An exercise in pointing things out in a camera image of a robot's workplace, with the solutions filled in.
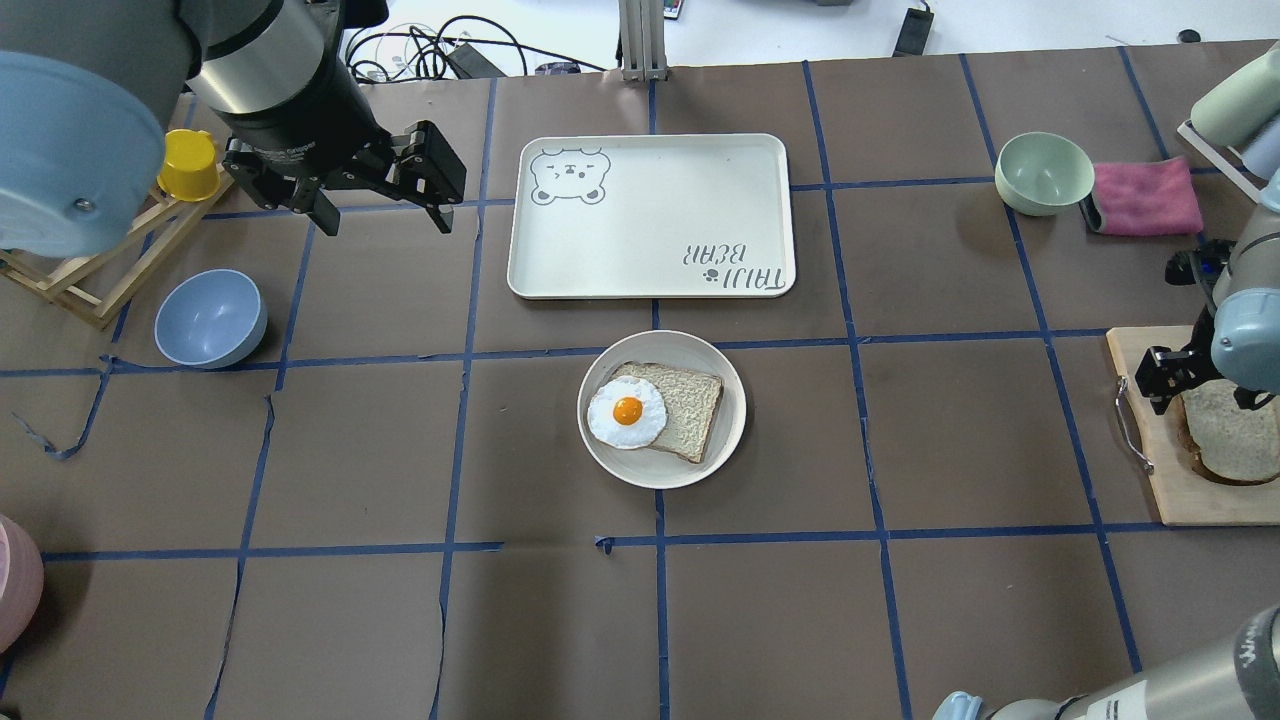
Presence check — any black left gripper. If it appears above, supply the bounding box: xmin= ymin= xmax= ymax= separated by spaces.
xmin=221 ymin=70 xmax=467 ymax=237

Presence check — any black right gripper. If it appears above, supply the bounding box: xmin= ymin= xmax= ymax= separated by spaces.
xmin=1135 ymin=346 xmax=1222 ymax=415

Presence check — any bread slice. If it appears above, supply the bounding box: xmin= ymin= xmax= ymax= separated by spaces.
xmin=1178 ymin=379 xmax=1279 ymax=486
xmin=607 ymin=363 xmax=724 ymax=462

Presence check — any cream round plate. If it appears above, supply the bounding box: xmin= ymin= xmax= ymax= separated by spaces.
xmin=577 ymin=331 xmax=748 ymax=489

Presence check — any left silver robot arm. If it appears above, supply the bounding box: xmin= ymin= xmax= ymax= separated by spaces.
xmin=1 ymin=1 xmax=466 ymax=258

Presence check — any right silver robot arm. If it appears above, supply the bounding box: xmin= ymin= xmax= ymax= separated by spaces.
xmin=1135 ymin=176 xmax=1279 ymax=415

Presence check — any bread slice on plate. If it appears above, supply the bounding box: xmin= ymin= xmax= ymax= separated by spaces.
xmin=607 ymin=363 xmax=724 ymax=462

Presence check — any wooden cutting board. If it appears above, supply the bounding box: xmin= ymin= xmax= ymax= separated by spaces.
xmin=1105 ymin=325 xmax=1279 ymax=527

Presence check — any pink cloth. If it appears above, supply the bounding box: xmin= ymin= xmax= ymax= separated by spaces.
xmin=1080 ymin=156 xmax=1204 ymax=237

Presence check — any yellow cup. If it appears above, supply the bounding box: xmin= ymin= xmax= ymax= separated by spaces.
xmin=157 ymin=129 xmax=220 ymax=202

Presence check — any blue bowl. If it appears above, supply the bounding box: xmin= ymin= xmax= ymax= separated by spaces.
xmin=154 ymin=268 xmax=268 ymax=370

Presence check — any green bowl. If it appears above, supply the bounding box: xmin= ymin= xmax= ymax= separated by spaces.
xmin=995 ymin=132 xmax=1096 ymax=217

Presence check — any blue cup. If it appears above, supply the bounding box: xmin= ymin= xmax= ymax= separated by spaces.
xmin=1242 ymin=115 xmax=1280 ymax=182

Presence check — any cream rectangular bear tray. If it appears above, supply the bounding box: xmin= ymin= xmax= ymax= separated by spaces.
xmin=506 ymin=133 xmax=797 ymax=300

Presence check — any green cup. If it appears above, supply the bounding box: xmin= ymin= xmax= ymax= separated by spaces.
xmin=1189 ymin=44 xmax=1279 ymax=146

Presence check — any wooden peg rack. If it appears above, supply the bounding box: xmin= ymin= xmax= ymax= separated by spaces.
xmin=1 ymin=165 xmax=232 ymax=331

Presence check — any fried egg toy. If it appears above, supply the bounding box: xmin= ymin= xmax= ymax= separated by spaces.
xmin=585 ymin=375 xmax=668 ymax=450

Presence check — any pink bowl with ice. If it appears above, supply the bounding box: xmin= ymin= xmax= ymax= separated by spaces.
xmin=1 ymin=515 xmax=44 ymax=653

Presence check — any white wire cup rack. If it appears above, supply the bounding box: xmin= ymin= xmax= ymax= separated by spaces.
xmin=1176 ymin=120 xmax=1267 ymax=204

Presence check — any aluminium frame post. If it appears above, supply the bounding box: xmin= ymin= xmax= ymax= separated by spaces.
xmin=618 ymin=0 xmax=669 ymax=82

